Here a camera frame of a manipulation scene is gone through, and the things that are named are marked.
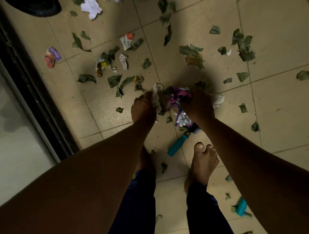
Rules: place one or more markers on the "person's left hand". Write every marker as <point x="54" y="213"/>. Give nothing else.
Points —
<point x="143" y="109"/>

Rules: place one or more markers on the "person's right hand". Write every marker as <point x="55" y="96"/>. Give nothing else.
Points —
<point x="199" y="107"/>

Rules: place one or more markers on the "person's right fingers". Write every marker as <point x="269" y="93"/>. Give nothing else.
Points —
<point x="186" y="102"/>

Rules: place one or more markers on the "person's left fingers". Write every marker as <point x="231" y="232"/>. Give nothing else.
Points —
<point x="144" y="96"/>

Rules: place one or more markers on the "purple silver foil wrapper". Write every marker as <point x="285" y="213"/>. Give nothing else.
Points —
<point x="177" y="106"/>

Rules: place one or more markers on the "person's right forearm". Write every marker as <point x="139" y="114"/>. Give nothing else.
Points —
<point x="260" y="173"/>

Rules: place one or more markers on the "person's left forearm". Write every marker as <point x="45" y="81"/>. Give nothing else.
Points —
<point x="79" y="183"/>

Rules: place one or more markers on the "white paper scrap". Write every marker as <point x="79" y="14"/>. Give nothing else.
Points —
<point x="218" y="99"/>

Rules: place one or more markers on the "small white crumpled wrapper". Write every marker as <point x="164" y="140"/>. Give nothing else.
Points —
<point x="123" y="61"/>

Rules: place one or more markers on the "yellow and white wrapper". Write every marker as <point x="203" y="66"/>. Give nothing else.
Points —
<point x="101" y="67"/>

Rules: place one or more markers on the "white and red wrapper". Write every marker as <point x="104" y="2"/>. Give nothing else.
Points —
<point x="126" y="40"/>

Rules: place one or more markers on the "person's right foot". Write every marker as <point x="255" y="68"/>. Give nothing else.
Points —
<point x="202" y="164"/>

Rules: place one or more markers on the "person's foot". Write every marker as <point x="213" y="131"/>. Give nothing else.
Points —
<point x="202" y="164"/>
<point x="146" y="161"/>

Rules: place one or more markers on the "person's left foot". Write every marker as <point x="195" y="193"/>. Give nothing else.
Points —
<point x="146" y="161"/>

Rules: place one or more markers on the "scattered green leaf pieces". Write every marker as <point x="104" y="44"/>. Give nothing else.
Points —
<point x="245" y="43"/>

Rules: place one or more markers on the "purple and red wrapper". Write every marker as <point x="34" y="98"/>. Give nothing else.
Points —
<point x="52" y="56"/>

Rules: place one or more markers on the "large white torn paper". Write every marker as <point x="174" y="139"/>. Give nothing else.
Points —
<point x="91" y="7"/>

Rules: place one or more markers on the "dark blue trousers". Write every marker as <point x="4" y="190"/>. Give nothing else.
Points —
<point x="205" y="212"/>

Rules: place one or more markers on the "teal plastic object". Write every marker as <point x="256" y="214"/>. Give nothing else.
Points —
<point x="241" y="206"/>

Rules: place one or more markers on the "glass door panel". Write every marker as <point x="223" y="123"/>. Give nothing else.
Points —
<point x="17" y="144"/>

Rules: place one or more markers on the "black rounded object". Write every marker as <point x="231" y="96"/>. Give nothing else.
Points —
<point x="36" y="6"/>

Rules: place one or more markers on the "black door frame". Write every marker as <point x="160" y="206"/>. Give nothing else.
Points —
<point x="36" y="96"/>

